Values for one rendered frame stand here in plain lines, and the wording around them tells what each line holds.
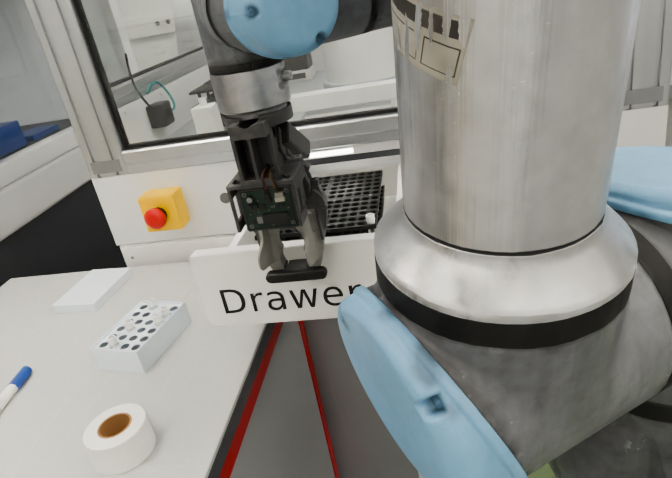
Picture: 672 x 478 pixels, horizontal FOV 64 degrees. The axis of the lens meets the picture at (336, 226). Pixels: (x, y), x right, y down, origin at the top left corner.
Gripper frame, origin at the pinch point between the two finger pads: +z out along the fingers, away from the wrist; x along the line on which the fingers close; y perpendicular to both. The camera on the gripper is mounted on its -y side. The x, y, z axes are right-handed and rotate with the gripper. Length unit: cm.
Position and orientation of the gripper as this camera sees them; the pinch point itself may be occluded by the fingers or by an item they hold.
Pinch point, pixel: (298, 266)
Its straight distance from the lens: 66.2
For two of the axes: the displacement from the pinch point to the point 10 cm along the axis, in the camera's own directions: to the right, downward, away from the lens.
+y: -1.2, 4.4, -8.9
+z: 1.7, 8.9, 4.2
